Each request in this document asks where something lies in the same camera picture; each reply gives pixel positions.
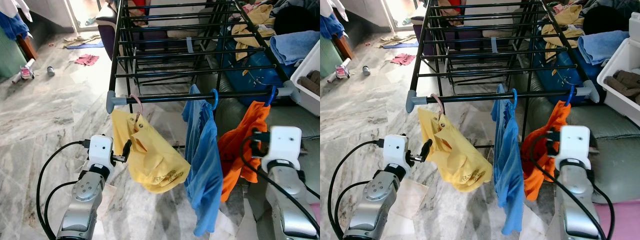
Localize white pink toy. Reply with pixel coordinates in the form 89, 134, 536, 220
327, 57, 352, 83
12, 58, 37, 84

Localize flat blue rag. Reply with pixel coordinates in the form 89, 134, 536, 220
66, 41, 105, 50
382, 40, 420, 49

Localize black metal drying rack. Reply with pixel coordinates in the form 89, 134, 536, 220
106, 0, 301, 151
406, 0, 601, 151

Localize yellow crumpled cloth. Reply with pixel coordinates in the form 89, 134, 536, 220
541, 4, 586, 61
231, 4, 277, 61

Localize orange shirt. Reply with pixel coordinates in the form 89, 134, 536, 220
520, 100, 572, 202
217, 100, 271, 203

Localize black bundled cloth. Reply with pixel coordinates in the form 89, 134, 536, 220
272, 5, 321, 36
582, 5, 632, 36

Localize yellow shirt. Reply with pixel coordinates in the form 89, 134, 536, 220
417, 106, 493, 193
111, 107, 192, 195

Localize green leather sofa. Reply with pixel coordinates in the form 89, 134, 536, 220
520, 70, 640, 206
212, 95, 321, 201

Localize dark purple armchair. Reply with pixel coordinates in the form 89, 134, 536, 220
96, 0, 151, 61
411, 0, 466, 56

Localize dark blue cloth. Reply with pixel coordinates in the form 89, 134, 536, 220
320, 12, 346, 40
0, 11, 30, 41

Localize white plastic bin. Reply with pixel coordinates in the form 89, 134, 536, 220
290, 40, 321, 117
596, 12, 640, 127

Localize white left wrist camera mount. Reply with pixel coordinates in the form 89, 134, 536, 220
382, 134, 408, 173
88, 134, 115, 173

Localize pink hanger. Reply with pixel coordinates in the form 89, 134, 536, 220
129, 93, 144, 126
431, 93, 447, 123

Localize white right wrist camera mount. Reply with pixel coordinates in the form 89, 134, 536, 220
261, 126, 303, 171
557, 125, 592, 171

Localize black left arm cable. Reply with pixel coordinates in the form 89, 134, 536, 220
36, 140, 92, 240
326, 139, 386, 240

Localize small pink cloth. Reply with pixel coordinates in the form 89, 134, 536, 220
391, 53, 416, 66
75, 54, 100, 67

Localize blue towel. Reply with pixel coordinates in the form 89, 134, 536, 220
577, 30, 631, 66
270, 30, 321, 66

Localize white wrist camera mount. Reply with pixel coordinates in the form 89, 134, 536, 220
382, 134, 408, 173
557, 125, 592, 171
261, 126, 303, 171
88, 134, 115, 173

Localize brown clothes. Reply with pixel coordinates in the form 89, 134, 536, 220
298, 70, 321, 96
603, 70, 640, 105

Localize beige rag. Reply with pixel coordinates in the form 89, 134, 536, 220
62, 34, 101, 46
380, 34, 413, 45

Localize blue shirt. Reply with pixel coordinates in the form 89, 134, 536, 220
490, 84, 526, 237
181, 84, 224, 237

